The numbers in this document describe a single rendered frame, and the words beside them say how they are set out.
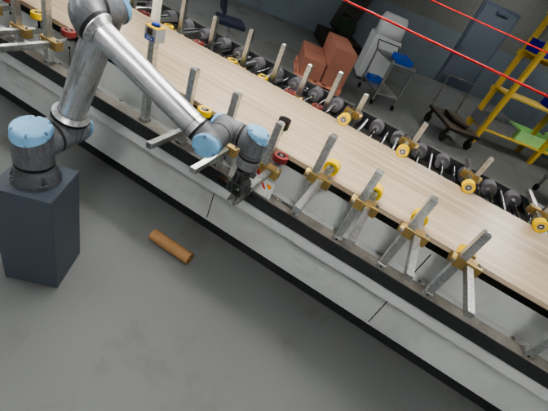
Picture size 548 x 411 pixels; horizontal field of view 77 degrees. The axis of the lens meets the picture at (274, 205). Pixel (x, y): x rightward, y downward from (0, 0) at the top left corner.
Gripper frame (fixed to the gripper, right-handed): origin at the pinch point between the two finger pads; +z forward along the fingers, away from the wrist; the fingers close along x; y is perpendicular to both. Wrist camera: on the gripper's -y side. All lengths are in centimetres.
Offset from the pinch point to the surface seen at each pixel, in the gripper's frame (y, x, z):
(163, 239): -21, -44, 75
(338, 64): -454, -81, 26
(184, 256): -20, -26, 76
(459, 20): -1036, 43, -85
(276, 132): -31.1, -3.8, -23.4
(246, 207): -33.5, -4.7, 26.6
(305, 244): -34, 34, 26
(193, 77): -31, -53, -27
